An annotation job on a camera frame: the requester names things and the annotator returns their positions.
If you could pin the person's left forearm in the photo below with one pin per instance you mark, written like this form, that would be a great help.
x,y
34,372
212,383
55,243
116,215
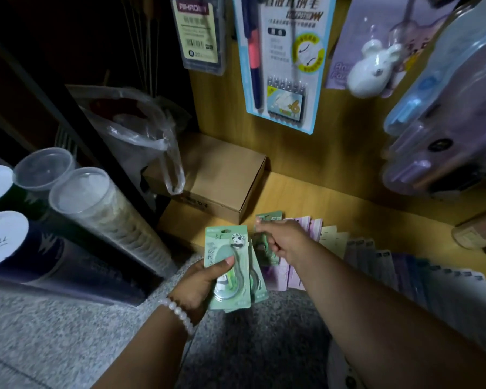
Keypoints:
x,y
145,352

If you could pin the brown cardboard box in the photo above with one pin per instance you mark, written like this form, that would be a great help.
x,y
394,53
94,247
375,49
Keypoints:
x,y
214,174

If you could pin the dark blue tube white lid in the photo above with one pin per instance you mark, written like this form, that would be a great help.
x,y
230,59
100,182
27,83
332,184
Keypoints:
x,y
44,259

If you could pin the blue blister pack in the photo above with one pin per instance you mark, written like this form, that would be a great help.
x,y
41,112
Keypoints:
x,y
449,64

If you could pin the row of pastel carded packets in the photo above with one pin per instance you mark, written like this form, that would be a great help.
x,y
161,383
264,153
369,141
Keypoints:
x,y
409,279

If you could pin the person's right hand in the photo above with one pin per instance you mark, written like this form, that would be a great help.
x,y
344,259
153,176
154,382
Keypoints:
x,y
289,238

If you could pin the bundle of thin sticks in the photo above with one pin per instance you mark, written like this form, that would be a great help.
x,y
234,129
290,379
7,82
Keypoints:
x,y
143,44

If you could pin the clear plastic bag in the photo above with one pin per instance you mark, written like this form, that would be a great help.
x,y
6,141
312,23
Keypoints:
x,y
133,125

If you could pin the person's right forearm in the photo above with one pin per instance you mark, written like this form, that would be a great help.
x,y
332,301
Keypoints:
x,y
388,320

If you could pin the person's right thumb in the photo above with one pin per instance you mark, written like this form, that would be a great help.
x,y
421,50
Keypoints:
x,y
266,227

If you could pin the clear pen refill box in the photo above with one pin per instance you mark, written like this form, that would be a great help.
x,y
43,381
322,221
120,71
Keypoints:
x,y
200,32

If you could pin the blue carded pen pack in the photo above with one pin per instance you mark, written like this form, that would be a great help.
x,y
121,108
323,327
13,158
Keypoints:
x,y
283,56

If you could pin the purple pack with white whale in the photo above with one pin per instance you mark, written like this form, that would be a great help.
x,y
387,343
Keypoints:
x,y
374,64

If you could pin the white patterned garment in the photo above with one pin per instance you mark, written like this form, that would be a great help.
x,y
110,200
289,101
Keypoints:
x,y
342,368

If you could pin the brown cylindrical container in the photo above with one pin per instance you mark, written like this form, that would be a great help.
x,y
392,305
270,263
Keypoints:
x,y
480,232

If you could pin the clear tube of paper cups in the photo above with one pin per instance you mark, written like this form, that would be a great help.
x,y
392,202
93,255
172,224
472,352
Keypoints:
x,y
113,218

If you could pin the purple blister pack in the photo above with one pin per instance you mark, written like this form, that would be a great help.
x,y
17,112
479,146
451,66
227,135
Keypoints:
x,y
449,149

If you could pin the small clear lidded tube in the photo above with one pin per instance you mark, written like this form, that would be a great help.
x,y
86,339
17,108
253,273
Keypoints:
x,y
42,170

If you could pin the person's left hand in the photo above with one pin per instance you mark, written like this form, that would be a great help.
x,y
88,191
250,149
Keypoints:
x,y
190,287

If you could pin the person's left thumb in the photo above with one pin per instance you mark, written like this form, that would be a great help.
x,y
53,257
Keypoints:
x,y
218,265

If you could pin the wooden display shelf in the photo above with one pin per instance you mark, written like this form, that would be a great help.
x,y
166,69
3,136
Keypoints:
x,y
340,166

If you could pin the green panda correction tape packet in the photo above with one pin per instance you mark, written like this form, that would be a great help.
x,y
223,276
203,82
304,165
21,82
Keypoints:
x,y
222,247

